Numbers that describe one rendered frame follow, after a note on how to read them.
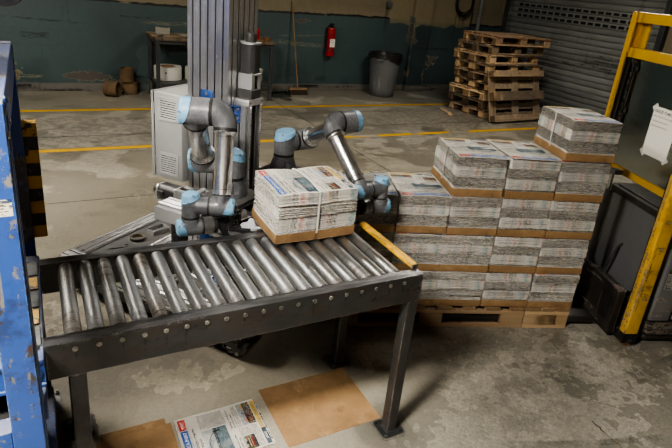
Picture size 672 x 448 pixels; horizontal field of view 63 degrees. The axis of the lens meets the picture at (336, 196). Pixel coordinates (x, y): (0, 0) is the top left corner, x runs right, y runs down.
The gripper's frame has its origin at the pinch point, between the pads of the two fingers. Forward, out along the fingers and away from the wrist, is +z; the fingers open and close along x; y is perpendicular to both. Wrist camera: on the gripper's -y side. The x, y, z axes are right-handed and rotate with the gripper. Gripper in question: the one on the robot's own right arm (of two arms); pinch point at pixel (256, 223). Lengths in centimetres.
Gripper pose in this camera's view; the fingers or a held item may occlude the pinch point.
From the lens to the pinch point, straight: 249.7
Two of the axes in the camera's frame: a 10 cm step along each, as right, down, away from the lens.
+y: 1.0, -9.3, -3.6
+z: 8.8, -0.9, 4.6
